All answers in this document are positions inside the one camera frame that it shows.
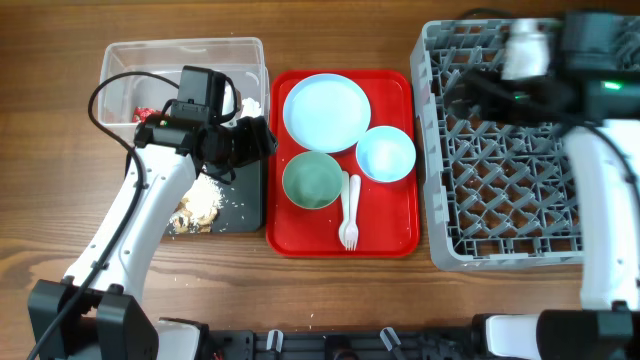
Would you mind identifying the white tissue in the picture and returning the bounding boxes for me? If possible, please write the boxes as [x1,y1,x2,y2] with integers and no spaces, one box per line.
[221,81,239,119]
[240,98,263,118]

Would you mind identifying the rice and food scraps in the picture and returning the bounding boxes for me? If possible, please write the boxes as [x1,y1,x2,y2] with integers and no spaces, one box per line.
[166,174,225,235]

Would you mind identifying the red snack wrapper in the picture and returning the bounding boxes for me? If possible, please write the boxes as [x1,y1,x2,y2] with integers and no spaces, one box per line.
[132,107,160,123]

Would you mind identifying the green bowl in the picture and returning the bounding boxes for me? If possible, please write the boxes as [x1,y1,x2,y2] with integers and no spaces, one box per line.
[282,151,343,210]

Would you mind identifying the large light blue plate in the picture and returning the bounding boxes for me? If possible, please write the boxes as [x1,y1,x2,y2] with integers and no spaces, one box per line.
[282,73,372,153]

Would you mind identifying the white plastic spoon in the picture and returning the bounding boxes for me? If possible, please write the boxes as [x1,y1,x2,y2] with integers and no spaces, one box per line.
[338,171,350,248]

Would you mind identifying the white plastic fork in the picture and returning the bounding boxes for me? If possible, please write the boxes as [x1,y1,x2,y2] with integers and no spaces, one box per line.
[345,174,361,251]

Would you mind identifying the light blue bowl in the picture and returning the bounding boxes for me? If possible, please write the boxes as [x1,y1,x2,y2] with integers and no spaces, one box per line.
[355,126,416,183]

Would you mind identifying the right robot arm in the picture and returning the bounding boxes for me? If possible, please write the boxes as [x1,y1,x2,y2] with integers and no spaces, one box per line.
[444,70,639,359]

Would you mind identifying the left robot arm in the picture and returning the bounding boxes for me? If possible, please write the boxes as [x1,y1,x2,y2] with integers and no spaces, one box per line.
[28,114,277,359]

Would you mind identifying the grey dishwasher rack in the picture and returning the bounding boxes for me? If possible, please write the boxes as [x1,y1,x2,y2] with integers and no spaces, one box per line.
[409,15,640,273]

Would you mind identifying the black plastic tray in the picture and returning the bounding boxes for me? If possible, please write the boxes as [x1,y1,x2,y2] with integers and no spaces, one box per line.
[124,149,265,235]

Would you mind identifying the clear plastic bin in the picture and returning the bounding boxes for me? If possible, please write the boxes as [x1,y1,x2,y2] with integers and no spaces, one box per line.
[96,37,270,142]

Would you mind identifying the red serving tray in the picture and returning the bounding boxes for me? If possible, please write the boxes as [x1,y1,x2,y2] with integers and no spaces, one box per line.
[266,69,420,258]

